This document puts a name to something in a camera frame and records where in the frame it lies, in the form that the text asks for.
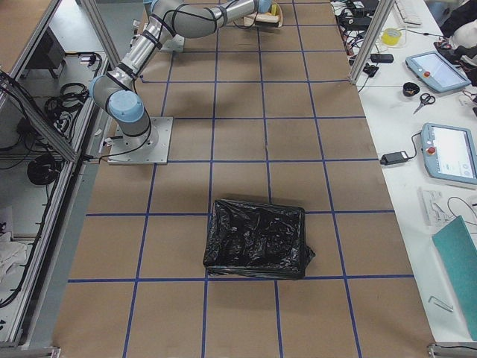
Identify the lower blue teach pendant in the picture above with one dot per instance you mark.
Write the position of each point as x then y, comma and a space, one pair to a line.
449, 153

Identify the aluminium frame rail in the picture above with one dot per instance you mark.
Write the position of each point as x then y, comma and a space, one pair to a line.
13, 90

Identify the teal folder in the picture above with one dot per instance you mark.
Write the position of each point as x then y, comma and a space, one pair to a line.
458, 254

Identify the yellow tape roll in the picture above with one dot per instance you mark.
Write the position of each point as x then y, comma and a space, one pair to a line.
391, 36

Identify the white plastic dustpan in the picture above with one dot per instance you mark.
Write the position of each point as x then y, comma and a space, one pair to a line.
265, 6

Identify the white hand brush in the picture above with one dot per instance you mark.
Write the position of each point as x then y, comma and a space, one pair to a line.
261, 19

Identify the black handled scissors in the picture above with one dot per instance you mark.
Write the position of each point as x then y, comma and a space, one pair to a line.
425, 99

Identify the white keyboard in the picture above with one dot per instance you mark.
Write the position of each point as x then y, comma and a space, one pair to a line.
407, 14

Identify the upper blue teach pendant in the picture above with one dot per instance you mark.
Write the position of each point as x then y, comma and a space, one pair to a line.
436, 72

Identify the white paper manual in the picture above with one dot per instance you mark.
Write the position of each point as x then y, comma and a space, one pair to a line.
434, 208

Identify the aluminium frame post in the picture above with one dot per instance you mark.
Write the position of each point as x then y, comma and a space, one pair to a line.
377, 22

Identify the black phone device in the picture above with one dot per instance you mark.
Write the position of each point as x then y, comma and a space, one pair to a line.
381, 58

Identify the bin with black bag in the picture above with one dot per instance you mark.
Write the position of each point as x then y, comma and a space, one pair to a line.
257, 240

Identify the black power adapter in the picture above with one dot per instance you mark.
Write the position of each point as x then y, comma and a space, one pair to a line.
394, 158

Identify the metal allen key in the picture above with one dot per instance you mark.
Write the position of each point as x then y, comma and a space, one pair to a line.
439, 303

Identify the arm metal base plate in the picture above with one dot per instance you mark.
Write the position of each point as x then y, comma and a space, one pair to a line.
175, 44
149, 148

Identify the blue teach pendant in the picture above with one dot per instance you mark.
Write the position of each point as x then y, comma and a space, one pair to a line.
449, 153
436, 72

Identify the black round small bowl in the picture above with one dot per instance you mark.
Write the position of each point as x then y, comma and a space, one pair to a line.
410, 89

